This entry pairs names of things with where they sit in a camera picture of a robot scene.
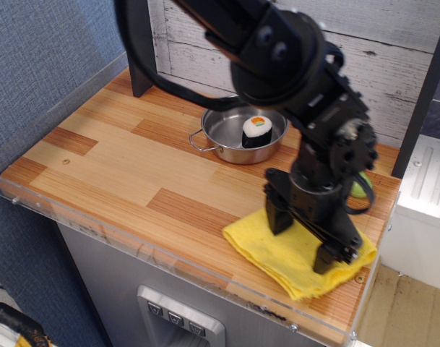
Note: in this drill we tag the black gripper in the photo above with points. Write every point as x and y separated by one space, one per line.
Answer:
290 197

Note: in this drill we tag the yellow cloth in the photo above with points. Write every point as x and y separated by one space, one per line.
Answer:
288 258

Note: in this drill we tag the stainless steel pot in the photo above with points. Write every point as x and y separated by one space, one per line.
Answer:
221 133

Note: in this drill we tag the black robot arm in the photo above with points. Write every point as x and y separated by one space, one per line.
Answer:
280 60

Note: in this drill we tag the white toy sink unit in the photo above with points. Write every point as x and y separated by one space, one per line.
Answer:
411 243

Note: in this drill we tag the toy sushi roll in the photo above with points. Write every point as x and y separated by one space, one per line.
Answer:
256 132

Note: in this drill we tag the silver cabinet with dispenser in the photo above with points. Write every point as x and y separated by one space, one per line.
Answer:
141 304

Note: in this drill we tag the yellow object at corner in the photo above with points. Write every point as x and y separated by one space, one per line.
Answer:
32 341

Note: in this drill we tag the grey spatula green handle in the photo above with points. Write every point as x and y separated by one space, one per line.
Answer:
357 191

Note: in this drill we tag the black right post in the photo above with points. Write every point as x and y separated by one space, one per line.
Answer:
420 112

